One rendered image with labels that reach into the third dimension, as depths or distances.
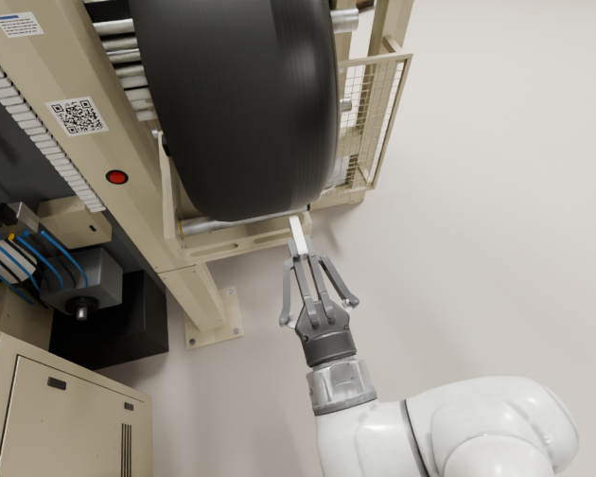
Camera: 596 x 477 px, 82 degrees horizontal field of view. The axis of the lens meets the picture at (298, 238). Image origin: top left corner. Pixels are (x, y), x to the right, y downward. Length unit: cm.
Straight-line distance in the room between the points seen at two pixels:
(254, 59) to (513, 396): 53
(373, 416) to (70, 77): 70
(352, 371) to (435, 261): 157
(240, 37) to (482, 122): 254
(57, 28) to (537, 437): 81
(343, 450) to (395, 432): 7
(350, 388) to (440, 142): 232
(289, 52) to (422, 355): 149
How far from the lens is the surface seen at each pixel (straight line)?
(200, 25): 56
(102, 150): 83
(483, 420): 44
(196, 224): 91
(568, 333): 215
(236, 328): 171
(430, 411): 47
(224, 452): 165
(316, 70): 57
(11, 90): 79
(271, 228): 93
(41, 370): 108
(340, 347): 49
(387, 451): 47
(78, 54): 72
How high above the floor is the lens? 163
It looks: 57 degrees down
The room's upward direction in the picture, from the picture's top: straight up
